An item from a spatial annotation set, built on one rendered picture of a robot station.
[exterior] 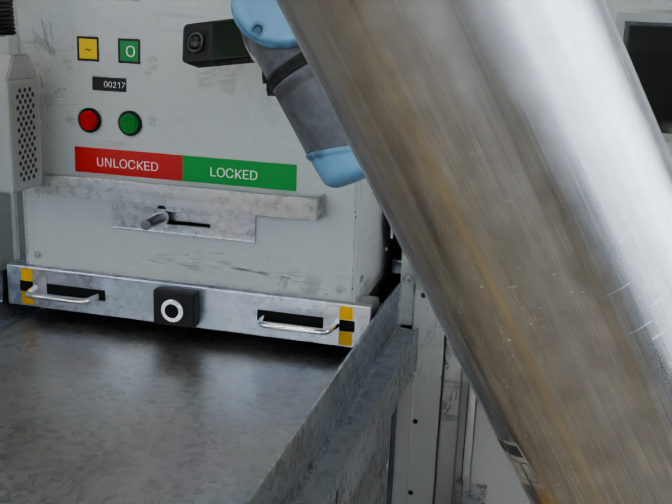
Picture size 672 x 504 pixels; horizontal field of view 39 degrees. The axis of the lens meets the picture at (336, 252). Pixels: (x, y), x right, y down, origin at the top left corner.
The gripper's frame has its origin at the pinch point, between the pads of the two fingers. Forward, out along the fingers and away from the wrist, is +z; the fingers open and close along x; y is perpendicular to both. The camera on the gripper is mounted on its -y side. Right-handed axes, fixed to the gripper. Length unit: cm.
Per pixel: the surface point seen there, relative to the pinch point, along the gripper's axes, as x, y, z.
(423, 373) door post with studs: -40, 22, 21
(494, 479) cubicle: -56, 33, 20
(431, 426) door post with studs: -49, 24, 23
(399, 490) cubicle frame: -59, 20, 27
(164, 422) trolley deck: -42.3, -10.6, -12.5
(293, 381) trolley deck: -39.1, 3.5, -0.2
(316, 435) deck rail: -41.5, 6.5, -21.6
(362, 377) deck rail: -38.2, 12.1, -1.2
